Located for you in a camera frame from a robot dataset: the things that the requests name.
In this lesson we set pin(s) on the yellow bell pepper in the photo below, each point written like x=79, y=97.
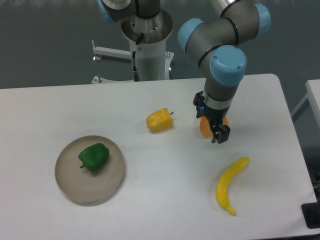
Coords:
x=159, y=120

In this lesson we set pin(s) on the black box at table edge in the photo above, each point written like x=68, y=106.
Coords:
x=311, y=214

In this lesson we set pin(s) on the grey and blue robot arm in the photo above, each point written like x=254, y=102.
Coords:
x=213, y=47

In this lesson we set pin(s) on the green bell pepper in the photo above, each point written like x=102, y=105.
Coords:
x=94, y=156

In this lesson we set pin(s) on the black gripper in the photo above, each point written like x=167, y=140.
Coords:
x=214, y=115

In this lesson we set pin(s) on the beige round plate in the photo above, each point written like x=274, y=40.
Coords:
x=87, y=188

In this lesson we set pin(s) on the white side table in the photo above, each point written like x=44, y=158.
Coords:
x=311, y=98

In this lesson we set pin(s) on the yellow banana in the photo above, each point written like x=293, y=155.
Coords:
x=222, y=187

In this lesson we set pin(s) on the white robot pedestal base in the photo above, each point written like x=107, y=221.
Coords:
x=147, y=37

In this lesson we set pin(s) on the orange bell pepper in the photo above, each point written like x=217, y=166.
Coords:
x=204, y=128

